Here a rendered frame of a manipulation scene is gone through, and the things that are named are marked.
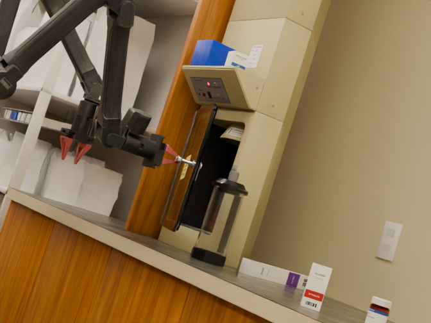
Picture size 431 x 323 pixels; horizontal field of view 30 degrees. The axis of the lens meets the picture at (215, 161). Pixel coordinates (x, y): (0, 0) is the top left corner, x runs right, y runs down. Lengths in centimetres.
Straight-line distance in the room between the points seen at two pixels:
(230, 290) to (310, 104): 130
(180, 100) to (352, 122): 58
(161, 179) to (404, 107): 83
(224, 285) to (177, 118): 103
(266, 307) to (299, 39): 108
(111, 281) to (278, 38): 88
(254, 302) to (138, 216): 105
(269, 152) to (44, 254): 84
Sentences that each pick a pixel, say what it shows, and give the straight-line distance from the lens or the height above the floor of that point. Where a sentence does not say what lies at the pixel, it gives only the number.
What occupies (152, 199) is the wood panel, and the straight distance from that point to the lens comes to 270.
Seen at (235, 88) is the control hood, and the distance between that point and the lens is 243.
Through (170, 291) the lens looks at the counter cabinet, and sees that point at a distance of 203.
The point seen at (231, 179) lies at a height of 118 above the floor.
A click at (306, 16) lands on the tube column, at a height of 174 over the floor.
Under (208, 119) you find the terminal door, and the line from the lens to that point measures 239.
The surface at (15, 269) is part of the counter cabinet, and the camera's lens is 296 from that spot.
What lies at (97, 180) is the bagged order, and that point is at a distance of 363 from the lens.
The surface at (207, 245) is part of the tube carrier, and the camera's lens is 226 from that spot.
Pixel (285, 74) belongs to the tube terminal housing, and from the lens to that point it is 249.
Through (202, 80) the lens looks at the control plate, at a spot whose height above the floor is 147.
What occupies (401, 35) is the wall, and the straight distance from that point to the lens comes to 274.
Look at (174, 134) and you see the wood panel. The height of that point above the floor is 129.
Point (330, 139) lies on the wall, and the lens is 280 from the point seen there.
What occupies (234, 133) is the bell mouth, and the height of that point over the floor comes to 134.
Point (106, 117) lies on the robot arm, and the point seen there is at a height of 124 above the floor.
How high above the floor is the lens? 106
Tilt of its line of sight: 4 degrees up
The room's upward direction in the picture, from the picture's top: 18 degrees clockwise
